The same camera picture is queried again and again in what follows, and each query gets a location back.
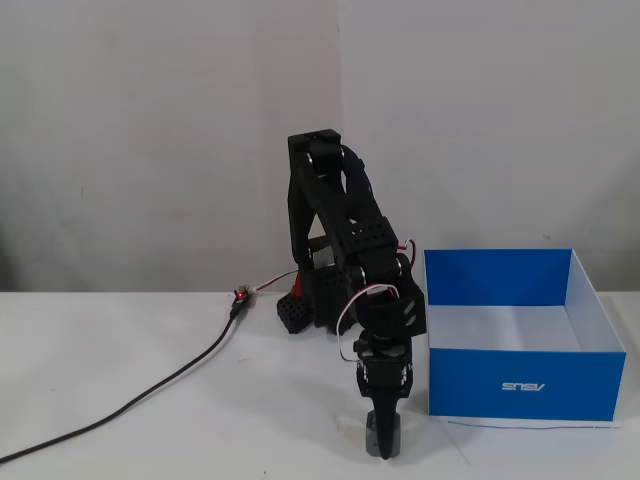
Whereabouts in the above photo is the gray block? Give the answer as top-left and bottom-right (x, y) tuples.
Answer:
(365, 409), (402, 459)

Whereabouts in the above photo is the white red servo wire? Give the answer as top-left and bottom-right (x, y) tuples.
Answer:
(336, 283), (397, 364)

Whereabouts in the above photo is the black power cable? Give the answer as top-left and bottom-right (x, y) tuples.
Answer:
(0, 298), (247, 465)

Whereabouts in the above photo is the clear tape piece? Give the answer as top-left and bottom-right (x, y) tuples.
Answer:
(333, 413), (370, 434)

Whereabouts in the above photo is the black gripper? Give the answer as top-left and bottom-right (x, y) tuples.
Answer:
(352, 334), (417, 461)

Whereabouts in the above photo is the thin white board wire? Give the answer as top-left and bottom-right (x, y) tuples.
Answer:
(249, 269), (301, 294)

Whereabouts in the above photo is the blue white cardboard box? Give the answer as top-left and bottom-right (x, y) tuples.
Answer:
(422, 247), (628, 423)

